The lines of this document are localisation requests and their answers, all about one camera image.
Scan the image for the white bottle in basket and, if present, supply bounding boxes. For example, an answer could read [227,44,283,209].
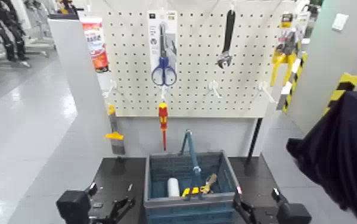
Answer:
[167,177,181,198]

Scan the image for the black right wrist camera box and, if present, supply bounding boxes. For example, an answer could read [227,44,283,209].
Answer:
[277,203,312,224]

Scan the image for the yellow pliers in package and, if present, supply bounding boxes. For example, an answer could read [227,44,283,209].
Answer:
[269,12,311,88]

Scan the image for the yellow black machine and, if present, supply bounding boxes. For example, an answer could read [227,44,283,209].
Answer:
[54,0,79,15]

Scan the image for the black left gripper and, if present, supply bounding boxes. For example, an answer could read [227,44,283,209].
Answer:
[85,182,136,224]

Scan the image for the blue plastic crate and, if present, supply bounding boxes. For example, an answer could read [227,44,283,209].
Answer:
[143,129,243,224]

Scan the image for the yellow black hazard post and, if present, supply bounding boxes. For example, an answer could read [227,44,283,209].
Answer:
[322,73,357,117]

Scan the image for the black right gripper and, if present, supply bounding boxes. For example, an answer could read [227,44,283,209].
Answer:
[232,186,290,224]

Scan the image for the white pegboard hook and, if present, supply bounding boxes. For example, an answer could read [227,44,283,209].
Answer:
[207,80,223,99]
[257,80,278,105]
[102,79,118,99]
[159,85,172,102]

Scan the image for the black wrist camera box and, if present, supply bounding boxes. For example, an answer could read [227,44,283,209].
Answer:
[277,203,312,224]
[55,190,92,224]

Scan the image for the white perforated pegboard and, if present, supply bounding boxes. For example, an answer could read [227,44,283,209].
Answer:
[101,0,298,119]

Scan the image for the red white tube package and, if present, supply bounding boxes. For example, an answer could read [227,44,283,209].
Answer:
[79,15,110,73]

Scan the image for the wooden handled tool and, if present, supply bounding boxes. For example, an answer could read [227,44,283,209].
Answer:
[203,173,218,193]

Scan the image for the black pegboard stand leg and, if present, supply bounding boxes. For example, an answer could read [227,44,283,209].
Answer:
[247,117,264,163]

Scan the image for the red yellow screwdriver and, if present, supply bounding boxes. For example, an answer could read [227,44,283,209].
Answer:
[158,101,169,151]

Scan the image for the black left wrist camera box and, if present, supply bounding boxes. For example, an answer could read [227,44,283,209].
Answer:
[55,190,92,224]

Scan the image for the black adjustable wrench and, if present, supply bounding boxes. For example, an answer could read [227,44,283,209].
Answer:
[216,9,236,70]

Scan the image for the black humanoid robot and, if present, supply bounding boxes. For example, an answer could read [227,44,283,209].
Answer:
[0,0,30,63]

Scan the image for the white wall plate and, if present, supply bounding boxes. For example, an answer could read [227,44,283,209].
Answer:
[331,13,350,32]

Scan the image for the dark navy cloth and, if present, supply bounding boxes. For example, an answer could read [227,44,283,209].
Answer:
[285,91,357,224]

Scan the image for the blue scissors in package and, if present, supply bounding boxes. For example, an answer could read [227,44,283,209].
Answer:
[147,10,178,88]

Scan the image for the white partition panel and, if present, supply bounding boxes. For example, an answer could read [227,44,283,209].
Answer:
[47,14,110,157]

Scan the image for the yellow black hand tool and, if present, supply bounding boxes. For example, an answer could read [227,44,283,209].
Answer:
[181,186,210,201]

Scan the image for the yellow black hazard strip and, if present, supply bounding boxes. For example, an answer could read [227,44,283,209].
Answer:
[276,51,309,114]

